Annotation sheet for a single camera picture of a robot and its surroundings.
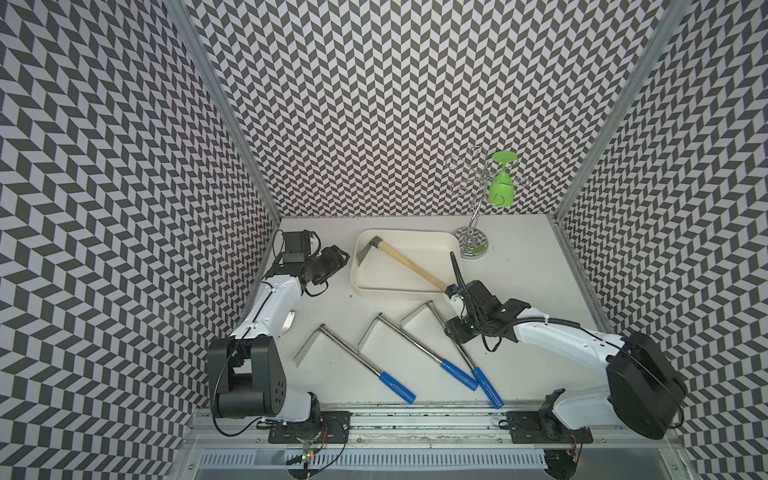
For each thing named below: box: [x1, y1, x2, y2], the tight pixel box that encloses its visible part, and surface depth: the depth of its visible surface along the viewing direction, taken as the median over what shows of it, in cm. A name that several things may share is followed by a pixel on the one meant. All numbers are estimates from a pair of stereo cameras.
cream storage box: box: [350, 229, 459, 297], surface depth 106 cm
